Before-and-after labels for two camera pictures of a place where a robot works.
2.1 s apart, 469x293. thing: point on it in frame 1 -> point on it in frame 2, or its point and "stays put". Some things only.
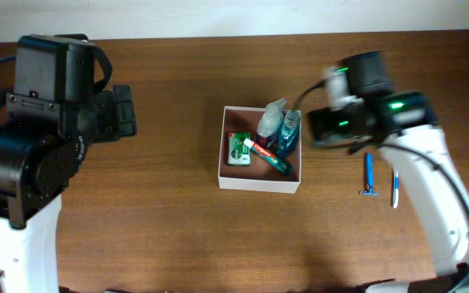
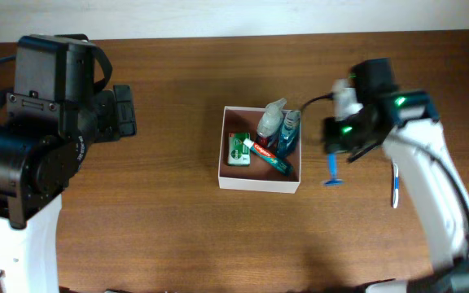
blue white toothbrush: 396,190 stays put
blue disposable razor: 370,176 -> 333,181
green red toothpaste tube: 269,156 stays put
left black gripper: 124,110 stays put
